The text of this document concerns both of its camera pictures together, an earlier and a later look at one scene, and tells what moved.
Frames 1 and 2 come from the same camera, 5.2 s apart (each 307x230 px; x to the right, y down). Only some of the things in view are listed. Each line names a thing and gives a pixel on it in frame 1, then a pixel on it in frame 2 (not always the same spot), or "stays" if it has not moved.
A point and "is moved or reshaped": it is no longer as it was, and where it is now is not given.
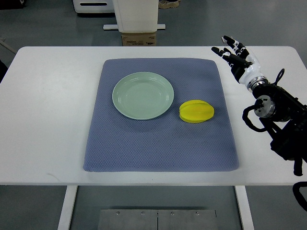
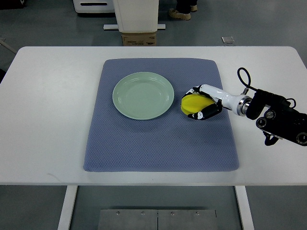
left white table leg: x=71 y=190 stays
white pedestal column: x=135 y=16 stays
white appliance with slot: x=94 y=6 stays
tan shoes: x=164 y=4 → x=174 y=13
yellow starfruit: x=195 y=111 is moved or reshaped
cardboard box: x=139 y=39 stays
